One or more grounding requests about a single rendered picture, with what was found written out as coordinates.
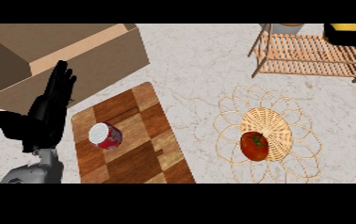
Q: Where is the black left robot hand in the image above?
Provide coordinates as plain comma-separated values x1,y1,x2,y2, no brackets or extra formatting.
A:
0,59,78,153

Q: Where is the woven wicker flower placemat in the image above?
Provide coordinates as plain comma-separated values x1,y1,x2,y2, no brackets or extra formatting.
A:
211,84,322,184

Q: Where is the wooden slatted tiered shelf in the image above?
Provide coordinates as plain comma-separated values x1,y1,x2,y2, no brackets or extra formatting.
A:
248,24,356,84

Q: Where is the red can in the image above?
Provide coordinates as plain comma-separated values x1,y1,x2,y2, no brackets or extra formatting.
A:
87,121,124,151

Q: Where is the checkered wooden cutting board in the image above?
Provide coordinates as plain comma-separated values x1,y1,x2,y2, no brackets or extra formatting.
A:
69,81,198,184

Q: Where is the brown cardboard box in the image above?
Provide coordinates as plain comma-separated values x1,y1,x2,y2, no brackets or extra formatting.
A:
0,24,152,116

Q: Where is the red tomato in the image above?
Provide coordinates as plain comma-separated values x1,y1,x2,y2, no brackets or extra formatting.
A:
239,131,272,163

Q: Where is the grey pot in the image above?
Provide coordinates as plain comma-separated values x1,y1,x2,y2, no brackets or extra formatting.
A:
272,24,306,35

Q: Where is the black and yellow appliance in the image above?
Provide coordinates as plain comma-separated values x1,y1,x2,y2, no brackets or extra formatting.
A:
322,24,356,47

